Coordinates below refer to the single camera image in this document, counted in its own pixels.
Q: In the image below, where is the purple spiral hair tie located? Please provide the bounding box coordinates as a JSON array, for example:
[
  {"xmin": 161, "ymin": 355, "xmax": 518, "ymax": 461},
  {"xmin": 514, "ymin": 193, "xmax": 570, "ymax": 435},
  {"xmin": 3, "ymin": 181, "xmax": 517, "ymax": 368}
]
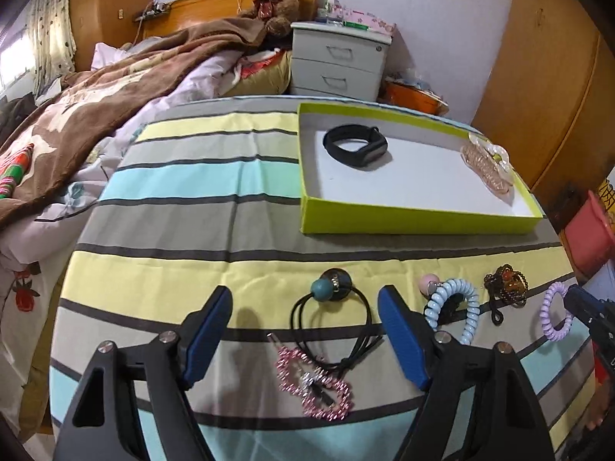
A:
[{"xmin": 540, "ymin": 281, "xmax": 575, "ymax": 343}]

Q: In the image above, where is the light blue spiral hair tie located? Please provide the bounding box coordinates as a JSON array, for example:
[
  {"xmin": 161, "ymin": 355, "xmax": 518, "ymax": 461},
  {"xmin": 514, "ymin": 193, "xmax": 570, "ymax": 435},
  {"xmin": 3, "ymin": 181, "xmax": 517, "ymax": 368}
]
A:
[{"xmin": 423, "ymin": 277, "xmax": 482, "ymax": 346}]

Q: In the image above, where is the pink beaded hair clip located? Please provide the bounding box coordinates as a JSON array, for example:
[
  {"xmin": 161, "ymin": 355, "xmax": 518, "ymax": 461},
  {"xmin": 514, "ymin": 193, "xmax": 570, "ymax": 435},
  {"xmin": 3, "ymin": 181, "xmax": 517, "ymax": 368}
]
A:
[{"xmin": 267, "ymin": 333, "xmax": 353, "ymax": 421}]

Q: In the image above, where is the clear pink claw clip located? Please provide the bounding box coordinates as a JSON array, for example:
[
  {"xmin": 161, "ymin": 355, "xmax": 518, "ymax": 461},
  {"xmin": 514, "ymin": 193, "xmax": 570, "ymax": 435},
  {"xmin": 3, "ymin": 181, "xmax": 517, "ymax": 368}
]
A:
[{"xmin": 460, "ymin": 133, "xmax": 514, "ymax": 197}]

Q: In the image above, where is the black hair tie teal bead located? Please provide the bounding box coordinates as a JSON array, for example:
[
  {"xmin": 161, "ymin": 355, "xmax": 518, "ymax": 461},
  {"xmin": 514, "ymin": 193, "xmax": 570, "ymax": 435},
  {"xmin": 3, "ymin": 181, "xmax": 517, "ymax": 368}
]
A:
[{"xmin": 290, "ymin": 267, "xmax": 382, "ymax": 379}]

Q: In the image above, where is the black smart watch band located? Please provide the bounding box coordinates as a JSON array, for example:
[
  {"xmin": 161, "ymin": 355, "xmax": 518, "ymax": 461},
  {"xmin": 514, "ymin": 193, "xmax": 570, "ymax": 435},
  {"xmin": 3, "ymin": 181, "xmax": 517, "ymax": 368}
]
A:
[{"xmin": 322, "ymin": 124, "xmax": 388, "ymax": 169}]

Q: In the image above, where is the pink plastic stool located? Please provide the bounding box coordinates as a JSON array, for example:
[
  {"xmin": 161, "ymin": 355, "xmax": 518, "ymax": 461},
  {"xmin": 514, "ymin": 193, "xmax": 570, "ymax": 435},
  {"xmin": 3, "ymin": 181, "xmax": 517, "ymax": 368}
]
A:
[{"xmin": 564, "ymin": 191, "xmax": 614, "ymax": 278}]

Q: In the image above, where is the wooden wardrobe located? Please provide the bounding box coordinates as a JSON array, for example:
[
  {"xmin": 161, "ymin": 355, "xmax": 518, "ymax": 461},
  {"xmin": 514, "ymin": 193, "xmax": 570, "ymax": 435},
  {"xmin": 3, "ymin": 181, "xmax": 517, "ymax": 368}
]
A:
[{"xmin": 473, "ymin": 0, "xmax": 614, "ymax": 216}]

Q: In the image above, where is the striped table cloth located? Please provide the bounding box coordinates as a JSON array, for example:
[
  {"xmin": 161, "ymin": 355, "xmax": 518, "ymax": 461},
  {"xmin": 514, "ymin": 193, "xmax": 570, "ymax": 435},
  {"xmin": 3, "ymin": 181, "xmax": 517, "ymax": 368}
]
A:
[{"xmin": 47, "ymin": 95, "xmax": 597, "ymax": 461}]

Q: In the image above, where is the lime green shallow box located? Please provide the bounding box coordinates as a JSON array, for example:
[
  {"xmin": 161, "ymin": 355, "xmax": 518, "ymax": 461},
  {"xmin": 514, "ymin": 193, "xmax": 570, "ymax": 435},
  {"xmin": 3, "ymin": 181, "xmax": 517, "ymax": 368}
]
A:
[{"xmin": 297, "ymin": 100, "xmax": 543, "ymax": 235}]

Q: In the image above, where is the brown fleece blanket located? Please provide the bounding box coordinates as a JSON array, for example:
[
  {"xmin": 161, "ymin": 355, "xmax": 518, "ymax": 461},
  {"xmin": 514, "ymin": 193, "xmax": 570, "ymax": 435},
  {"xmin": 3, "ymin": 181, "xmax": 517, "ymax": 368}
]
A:
[{"xmin": 1, "ymin": 17, "xmax": 266, "ymax": 229}]

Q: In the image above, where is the orange storage box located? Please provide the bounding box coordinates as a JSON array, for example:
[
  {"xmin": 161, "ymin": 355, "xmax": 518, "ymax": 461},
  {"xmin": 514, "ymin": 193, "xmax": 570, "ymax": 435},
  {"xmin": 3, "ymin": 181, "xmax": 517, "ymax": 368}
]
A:
[{"xmin": 381, "ymin": 81, "xmax": 449, "ymax": 116}]

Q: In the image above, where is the yellow red pillow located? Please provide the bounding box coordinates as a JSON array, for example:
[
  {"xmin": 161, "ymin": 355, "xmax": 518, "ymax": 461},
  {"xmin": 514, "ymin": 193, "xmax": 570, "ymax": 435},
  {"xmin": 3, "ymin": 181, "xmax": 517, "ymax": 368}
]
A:
[{"xmin": 219, "ymin": 49, "xmax": 292, "ymax": 97}]

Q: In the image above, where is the grey bedside drawer cabinet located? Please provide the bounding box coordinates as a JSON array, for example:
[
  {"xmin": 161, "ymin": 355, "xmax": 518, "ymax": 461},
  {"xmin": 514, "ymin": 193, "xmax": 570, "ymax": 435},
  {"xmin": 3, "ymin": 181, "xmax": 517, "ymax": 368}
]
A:
[{"xmin": 291, "ymin": 22, "xmax": 392, "ymax": 102}]

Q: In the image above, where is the patterned window curtain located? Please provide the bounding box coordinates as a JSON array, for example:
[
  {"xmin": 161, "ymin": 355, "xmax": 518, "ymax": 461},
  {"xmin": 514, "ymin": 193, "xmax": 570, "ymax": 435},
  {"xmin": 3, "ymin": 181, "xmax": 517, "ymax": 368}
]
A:
[{"xmin": 27, "ymin": 0, "xmax": 76, "ymax": 95}]

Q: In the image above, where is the pink floral tissue box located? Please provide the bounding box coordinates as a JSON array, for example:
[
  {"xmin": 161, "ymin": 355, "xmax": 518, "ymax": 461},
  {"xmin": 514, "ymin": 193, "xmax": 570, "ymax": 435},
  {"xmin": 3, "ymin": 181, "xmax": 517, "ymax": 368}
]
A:
[{"xmin": 319, "ymin": 4, "xmax": 396, "ymax": 35}]

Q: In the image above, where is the tall wooden corner cabinet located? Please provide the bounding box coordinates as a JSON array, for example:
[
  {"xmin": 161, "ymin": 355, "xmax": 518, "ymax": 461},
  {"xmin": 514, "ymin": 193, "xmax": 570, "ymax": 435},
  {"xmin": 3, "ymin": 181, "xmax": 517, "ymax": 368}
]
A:
[{"xmin": 70, "ymin": 0, "xmax": 152, "ymax": 71}]

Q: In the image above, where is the wooden bed headboard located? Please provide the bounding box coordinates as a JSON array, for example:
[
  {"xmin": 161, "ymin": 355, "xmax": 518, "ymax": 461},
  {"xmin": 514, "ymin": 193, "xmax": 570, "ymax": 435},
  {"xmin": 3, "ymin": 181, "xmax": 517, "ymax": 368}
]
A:
[{"xmin": 141, "ymin": 0, "xmax": 318, "ymax": 40}]

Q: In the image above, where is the brown teddy bear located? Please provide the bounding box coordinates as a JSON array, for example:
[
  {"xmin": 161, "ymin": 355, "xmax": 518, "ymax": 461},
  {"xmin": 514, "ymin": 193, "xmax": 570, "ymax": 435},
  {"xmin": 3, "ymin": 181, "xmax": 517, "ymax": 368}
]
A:
[{"xmin": 238, "ymin": 0, "xmax": 300, "ymax": 38}]

